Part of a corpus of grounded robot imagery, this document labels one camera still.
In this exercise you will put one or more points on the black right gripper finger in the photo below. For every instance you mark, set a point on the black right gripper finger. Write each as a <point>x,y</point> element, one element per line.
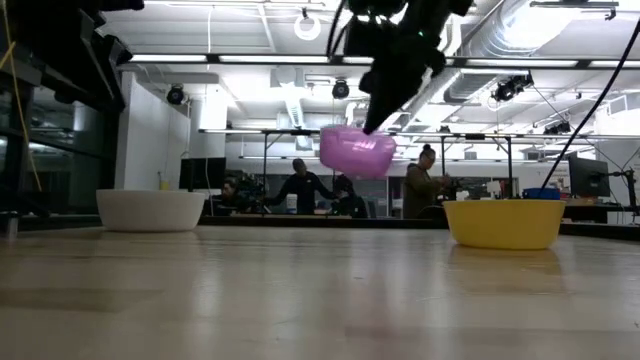
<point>380,117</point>

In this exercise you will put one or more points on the purple translucent bowl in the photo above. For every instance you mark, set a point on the purple translucent bowl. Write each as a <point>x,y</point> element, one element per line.
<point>355,152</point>

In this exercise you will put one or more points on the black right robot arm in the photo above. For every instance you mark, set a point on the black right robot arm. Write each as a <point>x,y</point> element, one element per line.
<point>425,15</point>

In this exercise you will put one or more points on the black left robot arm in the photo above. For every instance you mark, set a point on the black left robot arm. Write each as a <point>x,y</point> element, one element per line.
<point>75,40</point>

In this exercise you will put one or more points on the black ceiling spotlight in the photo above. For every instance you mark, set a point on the black ceiling spotlight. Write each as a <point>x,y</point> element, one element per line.
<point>340,89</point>
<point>175,94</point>

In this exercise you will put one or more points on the person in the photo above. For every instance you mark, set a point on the person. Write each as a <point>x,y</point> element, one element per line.
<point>302,190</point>
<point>420,187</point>
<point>347,200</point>
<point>227,199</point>

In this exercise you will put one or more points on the white cup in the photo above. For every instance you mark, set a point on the white cup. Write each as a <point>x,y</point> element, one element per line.
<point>291,203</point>

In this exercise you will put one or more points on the yellow plate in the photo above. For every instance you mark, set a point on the yellow plate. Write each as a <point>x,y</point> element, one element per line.
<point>505,225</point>

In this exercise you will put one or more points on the black computer monitor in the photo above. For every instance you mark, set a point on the black computer monitor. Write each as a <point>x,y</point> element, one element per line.
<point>589,176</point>
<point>202,173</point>

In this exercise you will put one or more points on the black ceiling camera rig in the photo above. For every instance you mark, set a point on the black ceiling camera rig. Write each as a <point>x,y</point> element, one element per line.
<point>511,88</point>

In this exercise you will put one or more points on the black aluminium table frame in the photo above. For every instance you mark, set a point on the black aluminium table frame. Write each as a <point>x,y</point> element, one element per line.
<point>320,221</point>

